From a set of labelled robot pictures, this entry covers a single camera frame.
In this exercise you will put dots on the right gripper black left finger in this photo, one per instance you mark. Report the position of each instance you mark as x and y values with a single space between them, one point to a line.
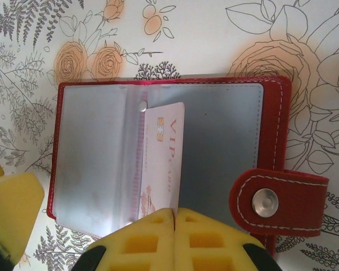
141 248

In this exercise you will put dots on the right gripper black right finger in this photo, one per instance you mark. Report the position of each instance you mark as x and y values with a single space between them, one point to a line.
212 248

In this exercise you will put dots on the white plastic VIP card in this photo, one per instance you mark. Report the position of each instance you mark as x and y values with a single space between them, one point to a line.
164 158

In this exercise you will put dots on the red leather card holder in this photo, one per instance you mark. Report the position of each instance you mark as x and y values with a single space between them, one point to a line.
228 127

